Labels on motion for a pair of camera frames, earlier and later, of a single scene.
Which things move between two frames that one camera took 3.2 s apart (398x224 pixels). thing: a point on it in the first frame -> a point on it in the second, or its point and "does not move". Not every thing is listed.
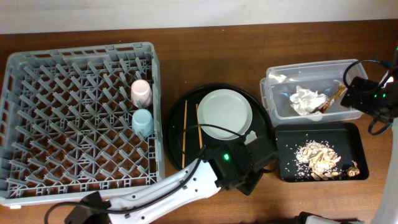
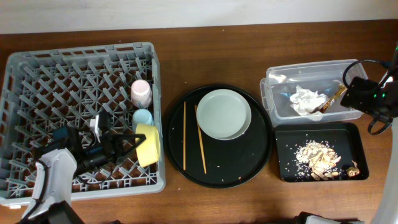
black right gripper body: [355, 93] does not move
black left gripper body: [261, 149] -> [109, 147]
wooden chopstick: [184, 134] does not move
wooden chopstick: [199, 127] does not move
